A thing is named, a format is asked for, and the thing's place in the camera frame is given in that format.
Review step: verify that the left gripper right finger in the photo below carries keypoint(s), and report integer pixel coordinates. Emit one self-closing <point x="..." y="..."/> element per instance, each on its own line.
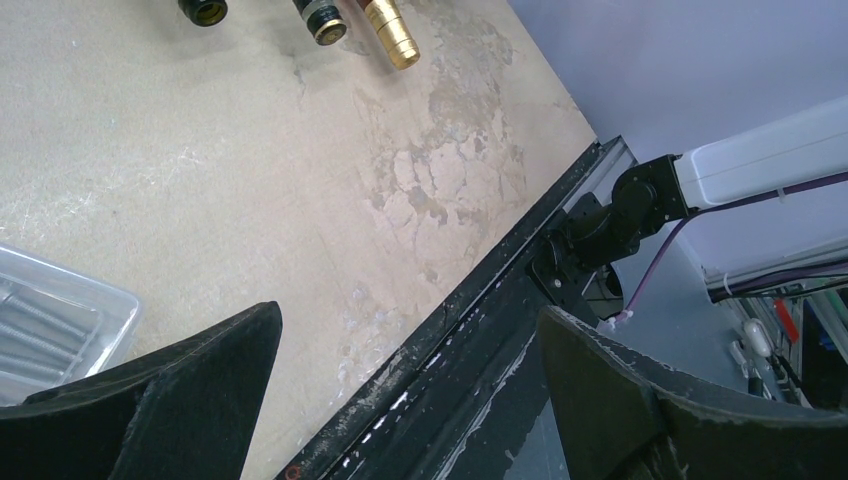
<point x="624" y="415"/>

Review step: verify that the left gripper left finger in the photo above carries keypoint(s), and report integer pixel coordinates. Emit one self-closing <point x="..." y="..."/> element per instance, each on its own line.
<point x="185" y="411"/>

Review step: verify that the dark bottle silver collar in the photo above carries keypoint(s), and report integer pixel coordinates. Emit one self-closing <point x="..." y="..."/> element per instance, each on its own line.
<point x="204" y="13"/>

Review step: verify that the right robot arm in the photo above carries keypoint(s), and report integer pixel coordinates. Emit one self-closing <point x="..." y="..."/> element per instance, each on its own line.
<point x="802" y="152"/>

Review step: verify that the small dark bottle gold cap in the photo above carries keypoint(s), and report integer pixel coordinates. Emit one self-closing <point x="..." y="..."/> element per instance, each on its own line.
<point x="323" y="20"/>

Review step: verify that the red bottle gold foil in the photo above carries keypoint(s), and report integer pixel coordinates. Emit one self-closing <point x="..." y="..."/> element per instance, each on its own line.
<point x="392" y="31"/>

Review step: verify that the clear plastic parts box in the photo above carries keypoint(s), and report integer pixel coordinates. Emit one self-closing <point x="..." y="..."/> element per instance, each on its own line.
<point x="58" y="326"/>

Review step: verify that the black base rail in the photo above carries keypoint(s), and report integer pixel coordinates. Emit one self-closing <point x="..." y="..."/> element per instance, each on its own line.
<point x="463" y="391"/>

